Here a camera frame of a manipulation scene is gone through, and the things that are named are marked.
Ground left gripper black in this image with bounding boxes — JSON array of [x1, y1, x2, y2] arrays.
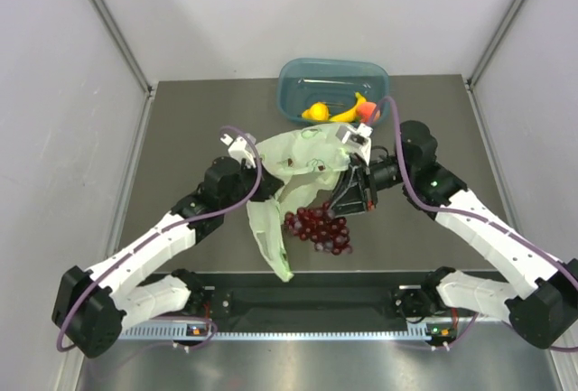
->
[[220, 157, 283, 211]]

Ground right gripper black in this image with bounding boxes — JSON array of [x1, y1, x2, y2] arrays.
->
[[322, 153, 415, 219]]

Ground dark red grape bunch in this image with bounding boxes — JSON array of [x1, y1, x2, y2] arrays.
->
[[284, 201, 353, 256]]

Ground light green plastic bag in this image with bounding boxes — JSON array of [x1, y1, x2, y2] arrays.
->
[[247, 123, 352, 283]]

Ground yellow banana fruit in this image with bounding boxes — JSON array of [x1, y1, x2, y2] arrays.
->
[[329, 92, 367, 123]]

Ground yellow lemon fruit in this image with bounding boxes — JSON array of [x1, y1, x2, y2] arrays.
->
[[302, 102, 331, 122]]

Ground orange peach fruit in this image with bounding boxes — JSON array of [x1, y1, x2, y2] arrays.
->
[[356, 102, 380, 124]]

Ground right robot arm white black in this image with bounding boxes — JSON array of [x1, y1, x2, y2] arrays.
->
[[330, 120, 577, 349]]

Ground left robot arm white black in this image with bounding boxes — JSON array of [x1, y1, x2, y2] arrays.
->
[[51, 156, 284, 358]]

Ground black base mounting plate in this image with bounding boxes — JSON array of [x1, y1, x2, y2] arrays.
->
[[152, 268, 466, 333]]

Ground teal plastic container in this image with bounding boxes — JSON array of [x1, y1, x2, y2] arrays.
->
[[276, 58, 390, 125]]

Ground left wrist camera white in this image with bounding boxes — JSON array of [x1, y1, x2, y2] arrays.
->
[[220, 132, 258, 168]]

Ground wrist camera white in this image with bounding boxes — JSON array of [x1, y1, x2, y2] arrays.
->
[[220, 132, 258, 168], [336, 123, 373, 164]]

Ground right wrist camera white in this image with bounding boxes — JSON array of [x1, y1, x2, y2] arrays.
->
[[336, 123, 373, 164]]

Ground grey slotted cable duct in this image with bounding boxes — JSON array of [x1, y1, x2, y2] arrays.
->
[[119, 321, 452, 341]]

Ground aluminium rail profile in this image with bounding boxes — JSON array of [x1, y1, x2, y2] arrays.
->
[[476, 310, 510, 324]]

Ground left aluminium frame post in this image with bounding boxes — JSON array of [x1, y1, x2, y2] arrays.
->
[[89, 0, 154, 95]]

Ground aluminium frame post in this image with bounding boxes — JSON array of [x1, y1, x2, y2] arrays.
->
[[89, 0, 154, 95], [465, 0, 528, 92]]

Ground right aluminium frame post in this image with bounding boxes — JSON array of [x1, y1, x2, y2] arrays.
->
[[465, 0, 528, 92]]

